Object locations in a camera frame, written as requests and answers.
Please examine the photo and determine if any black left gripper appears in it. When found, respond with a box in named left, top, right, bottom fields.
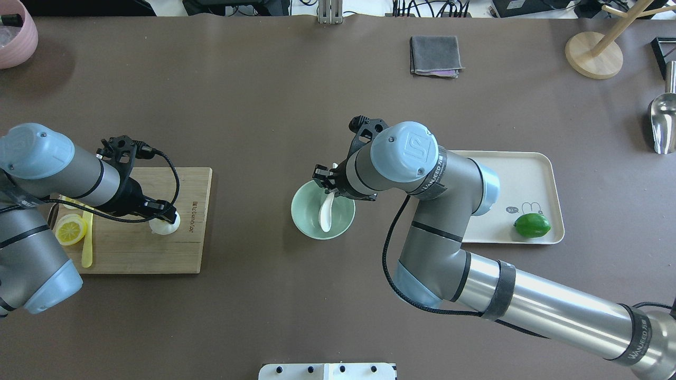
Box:
left=117, top=179, right=179, bottom=224

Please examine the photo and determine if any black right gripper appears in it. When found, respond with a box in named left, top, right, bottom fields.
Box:
left=312, top=159, right=377, bottom=202

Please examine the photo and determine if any white steamed bun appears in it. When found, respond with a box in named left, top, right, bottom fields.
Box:
left=149, top=212, right=181, bottom=235

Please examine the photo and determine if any white ceramic spoon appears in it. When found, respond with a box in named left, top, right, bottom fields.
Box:
left=318, top=192, right=335, bottom=232

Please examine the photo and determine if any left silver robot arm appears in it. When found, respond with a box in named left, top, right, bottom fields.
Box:
left=1, top=122, right=179, bottom=318

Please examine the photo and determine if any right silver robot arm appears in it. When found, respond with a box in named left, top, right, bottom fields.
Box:
left=312, top=116, right=675, bottom=379

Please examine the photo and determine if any light green ceramic bowl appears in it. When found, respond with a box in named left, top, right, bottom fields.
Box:
left=290, top=181, right=356, bottom=240

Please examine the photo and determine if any pink bowl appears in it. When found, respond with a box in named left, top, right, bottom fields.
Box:
left=1, top=1, right=39, bottom=70

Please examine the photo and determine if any wooden cutting board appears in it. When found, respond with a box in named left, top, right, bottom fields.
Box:
left=48, top=167, right=213, bottom=274

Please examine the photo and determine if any yellow plastic knife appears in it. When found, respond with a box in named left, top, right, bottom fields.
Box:
left=80, top=209, right=93, bottom=268

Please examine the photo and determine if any lemon slice stack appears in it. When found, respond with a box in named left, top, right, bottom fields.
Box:
left=53, top=214, right=89, bottom=246

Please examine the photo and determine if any grey folded cloth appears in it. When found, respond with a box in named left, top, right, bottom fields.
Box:
left=409, top=35, right=464, bottom=79

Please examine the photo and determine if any green lime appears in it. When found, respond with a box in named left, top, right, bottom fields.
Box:
left=513, top=213, right=551, bottom=239

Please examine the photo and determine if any wooden mug tree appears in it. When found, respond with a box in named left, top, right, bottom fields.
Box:
left=565, top=1, right=675, bottom=80

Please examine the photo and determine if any metal scoop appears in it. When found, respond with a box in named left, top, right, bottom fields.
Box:
left=650, top=61, right=675, bottom=155

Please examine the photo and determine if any wine glass rack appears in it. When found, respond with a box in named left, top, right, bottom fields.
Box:
left=650, top=36, right=676, bottom=79

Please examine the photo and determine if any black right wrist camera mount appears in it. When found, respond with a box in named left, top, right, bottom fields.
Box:
left=347, top=116, right=389, bottom=158

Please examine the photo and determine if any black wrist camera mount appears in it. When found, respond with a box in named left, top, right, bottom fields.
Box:
left=96, top=135, right=156, bottom=177
left=347, top=116, right=389, bottom=158

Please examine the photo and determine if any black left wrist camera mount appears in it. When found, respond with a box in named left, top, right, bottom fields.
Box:
left=96, top=135, right=156, bottom=177

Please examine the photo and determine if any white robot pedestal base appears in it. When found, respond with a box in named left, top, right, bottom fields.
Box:
left=258, top=362, right=398, bottom=379

